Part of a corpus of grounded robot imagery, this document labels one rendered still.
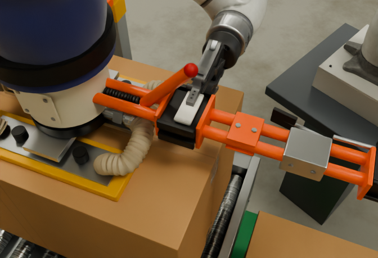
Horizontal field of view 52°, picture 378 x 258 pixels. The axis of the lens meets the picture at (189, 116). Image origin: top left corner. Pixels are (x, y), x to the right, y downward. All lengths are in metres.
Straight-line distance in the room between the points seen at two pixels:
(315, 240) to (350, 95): 0.47
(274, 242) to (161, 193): 0.61
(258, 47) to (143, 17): 0.84
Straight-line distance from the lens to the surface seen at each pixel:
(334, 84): 1.35
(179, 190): 0.76
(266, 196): 1.98
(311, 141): 0.67
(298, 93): 1.37
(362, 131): 1.33
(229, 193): 1.34
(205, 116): 0.66
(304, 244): 1.31
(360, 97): 1.33
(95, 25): 0.63
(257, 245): 1.28
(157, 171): 0.78
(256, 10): 0.87
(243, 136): 0.66
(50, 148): 0.80
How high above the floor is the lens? 1.73
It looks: 51 degrees down
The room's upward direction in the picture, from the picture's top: straight up
